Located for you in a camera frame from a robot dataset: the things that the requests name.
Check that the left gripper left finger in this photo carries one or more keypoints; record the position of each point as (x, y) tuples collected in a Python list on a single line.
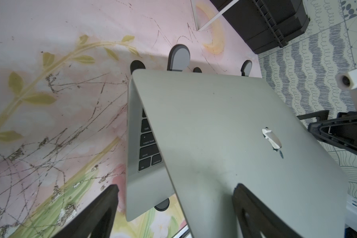
[(97, 219)]

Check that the pink floral table mat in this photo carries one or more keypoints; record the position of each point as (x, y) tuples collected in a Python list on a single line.
[(64, 76)]

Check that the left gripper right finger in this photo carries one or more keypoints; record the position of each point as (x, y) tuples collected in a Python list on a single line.
[(256, 220)]

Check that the white wooden shelf rack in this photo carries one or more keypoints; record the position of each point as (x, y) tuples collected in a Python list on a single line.
[(211, 20)]

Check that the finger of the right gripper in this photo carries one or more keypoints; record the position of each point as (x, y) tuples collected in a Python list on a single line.
[(340, 132)]

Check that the silver laptop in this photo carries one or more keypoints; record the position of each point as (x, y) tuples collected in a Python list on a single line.
[(217, 131)]

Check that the grey folding laptop stand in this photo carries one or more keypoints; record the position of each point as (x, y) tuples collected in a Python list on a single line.
[(179, 58)]

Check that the black yellow toolbox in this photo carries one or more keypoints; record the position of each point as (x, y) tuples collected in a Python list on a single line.
[(267, 24)]

